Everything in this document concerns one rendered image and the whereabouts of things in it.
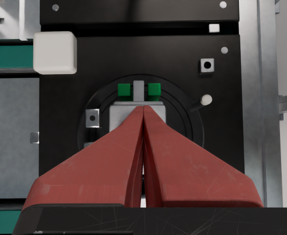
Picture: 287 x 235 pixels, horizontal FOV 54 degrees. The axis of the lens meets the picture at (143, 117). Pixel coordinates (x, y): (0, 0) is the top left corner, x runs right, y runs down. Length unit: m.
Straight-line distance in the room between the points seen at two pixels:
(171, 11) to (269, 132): 0.19
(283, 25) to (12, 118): 0.43
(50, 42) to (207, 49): 0.18
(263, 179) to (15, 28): 0.36
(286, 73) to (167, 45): 0.22
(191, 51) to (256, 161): 0.15
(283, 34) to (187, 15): 0.20
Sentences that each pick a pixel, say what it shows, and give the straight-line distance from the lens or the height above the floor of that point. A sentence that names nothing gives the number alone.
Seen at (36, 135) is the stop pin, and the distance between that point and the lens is 0.36.
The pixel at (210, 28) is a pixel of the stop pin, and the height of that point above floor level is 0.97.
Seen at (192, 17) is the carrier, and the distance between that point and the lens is 0.36.
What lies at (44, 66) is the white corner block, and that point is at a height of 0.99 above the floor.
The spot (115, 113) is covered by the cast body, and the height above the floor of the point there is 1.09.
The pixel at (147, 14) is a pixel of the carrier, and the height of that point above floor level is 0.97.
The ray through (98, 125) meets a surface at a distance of 0.30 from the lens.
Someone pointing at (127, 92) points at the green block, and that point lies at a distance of 0.26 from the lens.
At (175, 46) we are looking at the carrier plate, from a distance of 0.35.
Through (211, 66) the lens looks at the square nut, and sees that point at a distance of 0.34.
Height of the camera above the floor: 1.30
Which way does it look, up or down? 87 degrees down
